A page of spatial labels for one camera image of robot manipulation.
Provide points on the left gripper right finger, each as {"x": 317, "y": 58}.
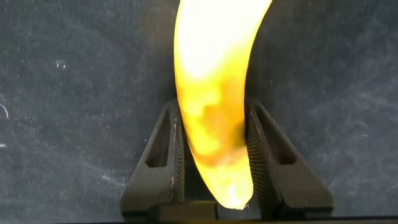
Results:
{"x": 280, "y": 180}

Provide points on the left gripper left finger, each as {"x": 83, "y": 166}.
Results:
{"x": 158, "y": 174}

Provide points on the yellow banana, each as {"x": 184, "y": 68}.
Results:
{"x": 211, "y": 93}

